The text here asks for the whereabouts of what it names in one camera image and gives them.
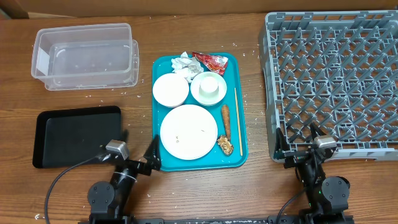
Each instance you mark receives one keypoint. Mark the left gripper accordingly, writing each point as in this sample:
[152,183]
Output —
[144,168]

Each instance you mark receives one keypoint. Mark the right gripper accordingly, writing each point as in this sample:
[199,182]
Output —
[293,156]

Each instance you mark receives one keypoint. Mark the large white plate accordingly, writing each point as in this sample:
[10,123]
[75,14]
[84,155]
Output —
[188,132]

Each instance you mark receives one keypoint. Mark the orange carrot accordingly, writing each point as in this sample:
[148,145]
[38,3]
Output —
[226,121]

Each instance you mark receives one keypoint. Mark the small white cup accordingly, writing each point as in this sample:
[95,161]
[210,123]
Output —
[209,87]

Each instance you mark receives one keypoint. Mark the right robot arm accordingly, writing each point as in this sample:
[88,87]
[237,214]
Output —
[327,196]

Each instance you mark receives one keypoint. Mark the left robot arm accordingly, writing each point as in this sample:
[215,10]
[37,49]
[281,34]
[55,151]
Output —
[108,199]

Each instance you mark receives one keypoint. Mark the grey dishwasher rack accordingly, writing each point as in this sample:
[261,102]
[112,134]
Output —
[337,70]

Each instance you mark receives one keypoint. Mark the white bowl left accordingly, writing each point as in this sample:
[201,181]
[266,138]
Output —
[170,90]

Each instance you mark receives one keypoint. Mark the white bowl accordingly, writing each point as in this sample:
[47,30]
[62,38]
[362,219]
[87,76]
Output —
[170,90]
[206,101]

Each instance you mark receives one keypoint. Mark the wooden chopstick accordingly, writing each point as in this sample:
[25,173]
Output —
[238,123]

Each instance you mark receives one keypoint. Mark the black plastic tray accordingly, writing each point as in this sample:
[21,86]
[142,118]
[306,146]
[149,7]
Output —
[67,137]

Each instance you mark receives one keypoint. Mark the brown food scrap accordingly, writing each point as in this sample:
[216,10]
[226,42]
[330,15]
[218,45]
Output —
[225,145]

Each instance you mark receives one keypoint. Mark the white bowl right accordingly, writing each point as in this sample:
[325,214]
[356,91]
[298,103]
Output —
[206,101]

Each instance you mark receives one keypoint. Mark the crumpled white napkin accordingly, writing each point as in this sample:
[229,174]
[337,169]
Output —
[187,67]

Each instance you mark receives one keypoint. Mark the clear plastic bin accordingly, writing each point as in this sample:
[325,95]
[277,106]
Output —
[86,57]

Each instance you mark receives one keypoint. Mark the red snack wrapper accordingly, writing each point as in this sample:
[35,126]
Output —
[215,63]

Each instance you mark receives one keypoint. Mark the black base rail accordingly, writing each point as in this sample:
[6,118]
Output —
[217,221]

